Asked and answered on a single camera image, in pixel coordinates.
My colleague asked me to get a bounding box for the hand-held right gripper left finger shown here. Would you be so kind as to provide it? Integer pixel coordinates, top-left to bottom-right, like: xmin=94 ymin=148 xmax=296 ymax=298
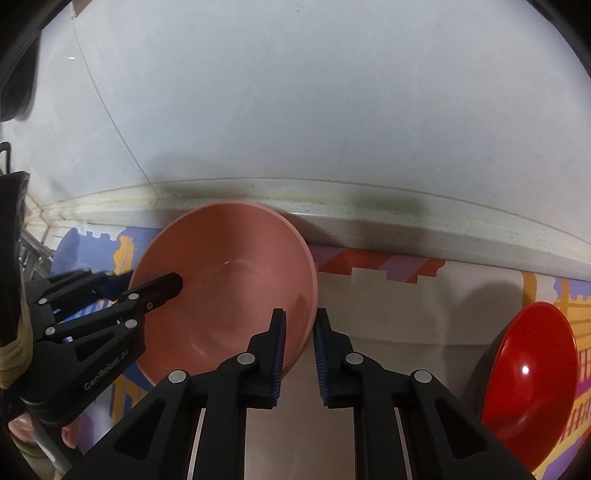
xmin=60 ymin=308 xmax=287 ymax=480

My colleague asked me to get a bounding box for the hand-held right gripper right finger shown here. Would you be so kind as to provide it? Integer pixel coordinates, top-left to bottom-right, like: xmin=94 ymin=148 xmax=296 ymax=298
xmin=314 ymin=308 xmax=536 ymax=480

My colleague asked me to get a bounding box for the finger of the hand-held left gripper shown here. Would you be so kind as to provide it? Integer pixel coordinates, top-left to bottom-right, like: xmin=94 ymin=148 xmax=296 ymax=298
xmin=28 ymin=268 xmax=134 ymax=315
xmin=45 ymin=272 xmax=184 ymax=344

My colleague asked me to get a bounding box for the pink bowl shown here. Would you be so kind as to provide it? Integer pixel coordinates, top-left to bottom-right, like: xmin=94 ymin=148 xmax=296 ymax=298
xmin=127 ymin=200 xmax=319 ymax=386

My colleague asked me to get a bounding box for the person's left forearm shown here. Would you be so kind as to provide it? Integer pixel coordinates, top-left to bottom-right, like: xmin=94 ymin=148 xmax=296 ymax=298
xmin=0 ymin=171 xmax=35 ymax=388

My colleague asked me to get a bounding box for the person's left hand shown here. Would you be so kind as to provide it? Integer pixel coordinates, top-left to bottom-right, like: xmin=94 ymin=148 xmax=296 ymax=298
xmin=7 ymin=412 xmax=41 ymax=443

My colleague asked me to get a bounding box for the colourful printed mat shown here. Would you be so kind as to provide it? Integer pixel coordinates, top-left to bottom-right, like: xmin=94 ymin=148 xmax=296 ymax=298
xmin=46 ymin=224 xmax=591 ymax=480

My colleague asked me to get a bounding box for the red bowl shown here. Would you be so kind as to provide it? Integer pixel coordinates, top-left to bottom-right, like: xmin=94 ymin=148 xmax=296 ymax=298
xmin=464 ymin=301 xmax=580 ymax=469

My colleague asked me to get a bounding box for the dark object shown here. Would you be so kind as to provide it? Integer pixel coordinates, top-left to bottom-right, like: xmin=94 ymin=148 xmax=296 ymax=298
xmin=0 ymin=28 xmax=40 ymax=123

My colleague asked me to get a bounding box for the metal wire rack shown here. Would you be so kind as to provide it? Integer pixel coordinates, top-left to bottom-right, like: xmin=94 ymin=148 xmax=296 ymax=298
xmin=18 ymin=231 xmax=58 ymax=278

